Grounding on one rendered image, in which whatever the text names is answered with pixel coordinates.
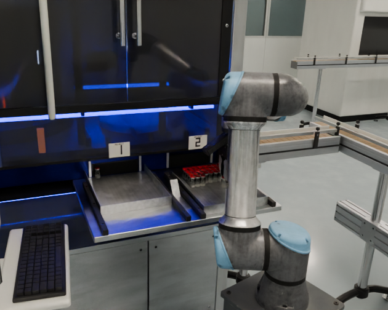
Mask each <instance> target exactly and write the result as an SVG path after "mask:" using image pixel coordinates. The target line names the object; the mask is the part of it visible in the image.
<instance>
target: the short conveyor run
mask: <svg viewBox="0 0 388 310"><path fill-rule="evenodd" d="M300 123H301V125H299V128H298V129H285V130H273V131H265V132H260V143H259V162H266V161H275V160H281V159H291V158H296V157H306V156H315V155H321V154H331V153H338V152H339V146H340V142H341V137H340V136H335V135H333V134H331V133H333V132H337V129H329V125H325V126H318V127H305V128H304V124H303V123H304V121H303V120H301V121H300Z"/></svg>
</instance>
